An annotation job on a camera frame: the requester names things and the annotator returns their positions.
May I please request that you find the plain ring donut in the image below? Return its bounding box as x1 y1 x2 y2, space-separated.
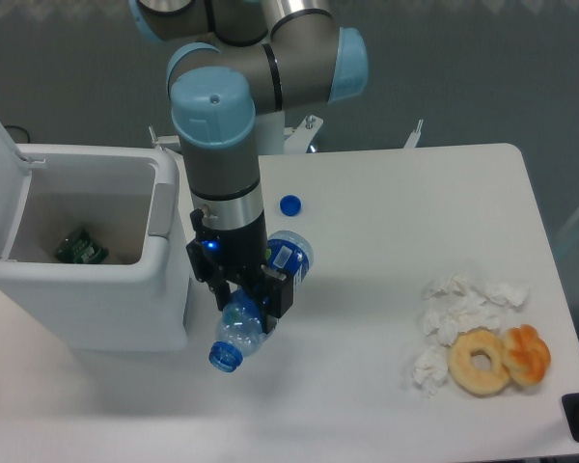
447 329 510 396

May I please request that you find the clear plastic bottle blue label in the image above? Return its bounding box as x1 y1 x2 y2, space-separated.
208 231 315 372

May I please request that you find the crumpled white tissue lower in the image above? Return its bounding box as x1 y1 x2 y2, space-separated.
411 345 449 397

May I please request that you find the orange glazed bread roll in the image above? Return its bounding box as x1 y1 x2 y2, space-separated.
502 324 551 387

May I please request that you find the green packet in bin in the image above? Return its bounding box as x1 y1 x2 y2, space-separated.
54 227 109 264

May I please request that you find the blue bottle cap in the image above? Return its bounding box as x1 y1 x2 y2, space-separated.
279 194 302 217

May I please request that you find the crumpled white tissue middle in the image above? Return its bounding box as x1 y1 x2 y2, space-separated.
421 298 502 346

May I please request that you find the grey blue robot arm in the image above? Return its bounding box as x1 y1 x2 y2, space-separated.
130 1 369 332

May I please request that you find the white trash can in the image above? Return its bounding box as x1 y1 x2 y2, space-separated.
0 144 190 352

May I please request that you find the crumpled white tissue upper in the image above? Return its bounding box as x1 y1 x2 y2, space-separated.
423 273 531 309

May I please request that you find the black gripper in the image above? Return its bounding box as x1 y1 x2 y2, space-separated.
186 208 278 334

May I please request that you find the crumpled white tissue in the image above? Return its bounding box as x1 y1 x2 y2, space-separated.
421 298 502 346
423 273 531 309
411 345 449 397

